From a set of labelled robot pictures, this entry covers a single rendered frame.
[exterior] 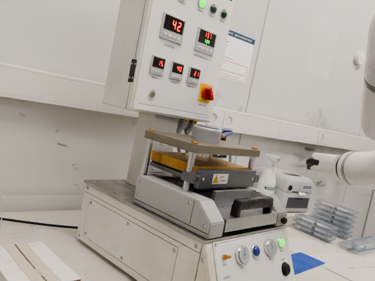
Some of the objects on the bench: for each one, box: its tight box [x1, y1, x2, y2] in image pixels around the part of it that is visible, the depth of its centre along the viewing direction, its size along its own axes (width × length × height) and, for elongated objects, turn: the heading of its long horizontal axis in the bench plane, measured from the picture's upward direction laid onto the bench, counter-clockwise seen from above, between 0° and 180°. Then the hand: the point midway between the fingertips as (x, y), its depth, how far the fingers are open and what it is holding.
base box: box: [76, 184, 295, 281], centre depth 106 cm, size 54×38×17 cm
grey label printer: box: [252, 167, 313, 212], centre depth 191 cm, size 25×20×17 cm
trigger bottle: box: [257, 154, 281, 195], centre depth 180 cm, size 9×8×25 cm
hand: (313, 164), depth 110 cm, fingers closed
